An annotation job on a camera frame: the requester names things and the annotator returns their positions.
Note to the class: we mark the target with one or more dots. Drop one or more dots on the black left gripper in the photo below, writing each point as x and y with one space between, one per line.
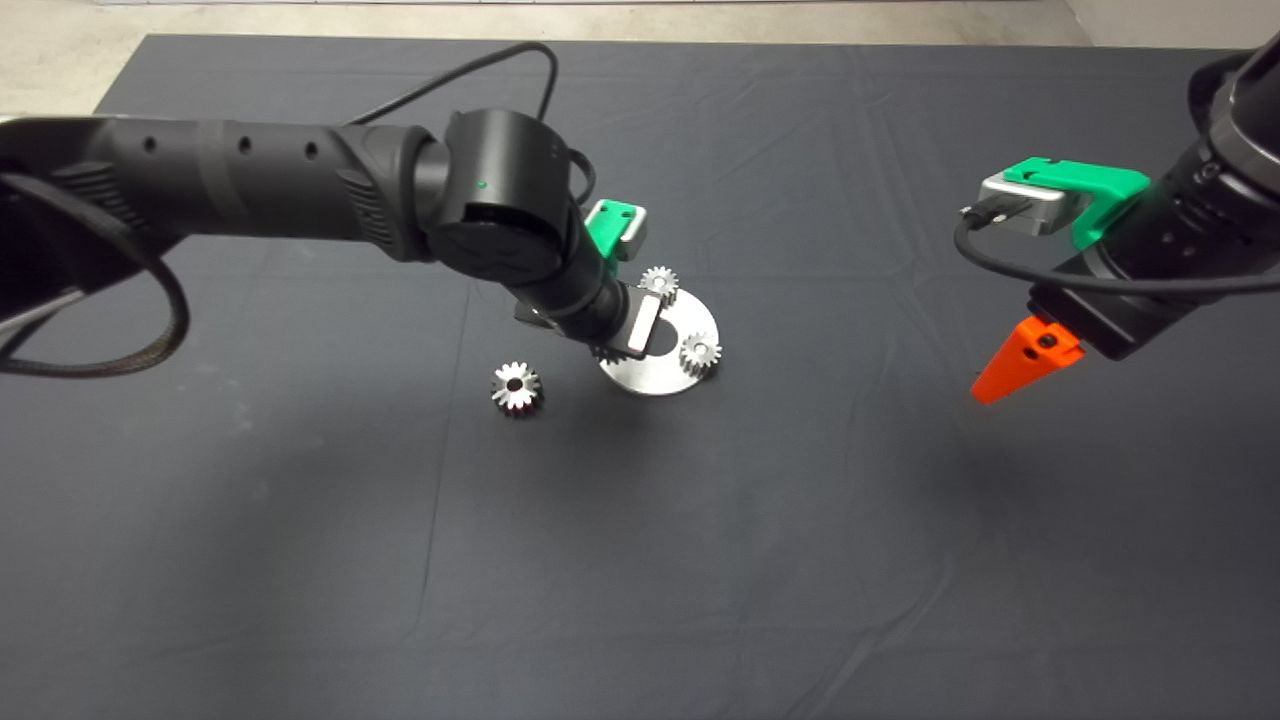
640 325

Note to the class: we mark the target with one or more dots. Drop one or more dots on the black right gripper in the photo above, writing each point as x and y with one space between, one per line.
1100 320

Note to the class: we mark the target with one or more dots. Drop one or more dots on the large steel gear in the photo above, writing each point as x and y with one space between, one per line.
505 395

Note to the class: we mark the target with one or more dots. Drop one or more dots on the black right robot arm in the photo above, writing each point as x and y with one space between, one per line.
1230 220

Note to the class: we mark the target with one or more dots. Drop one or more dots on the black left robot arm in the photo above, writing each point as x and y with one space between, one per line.
250 170

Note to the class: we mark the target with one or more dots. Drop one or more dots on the round metal plate with hole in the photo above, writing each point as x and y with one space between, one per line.
655 380

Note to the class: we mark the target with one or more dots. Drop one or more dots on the dark grey table cloth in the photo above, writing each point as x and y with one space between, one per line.
700 550

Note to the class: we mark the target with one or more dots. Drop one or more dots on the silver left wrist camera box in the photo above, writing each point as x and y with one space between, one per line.
633 235

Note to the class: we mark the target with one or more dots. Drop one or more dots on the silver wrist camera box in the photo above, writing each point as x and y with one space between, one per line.
633 235
1035 205

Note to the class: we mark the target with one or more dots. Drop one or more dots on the green left camera mount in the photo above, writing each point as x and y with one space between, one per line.
603 228

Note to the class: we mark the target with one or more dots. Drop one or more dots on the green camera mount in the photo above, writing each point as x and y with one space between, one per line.
1100 185
603 228

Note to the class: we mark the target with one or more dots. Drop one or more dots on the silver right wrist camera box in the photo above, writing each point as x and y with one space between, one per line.
1035 205

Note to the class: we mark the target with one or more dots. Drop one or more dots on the green right camera mount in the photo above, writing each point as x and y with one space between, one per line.
1100 185

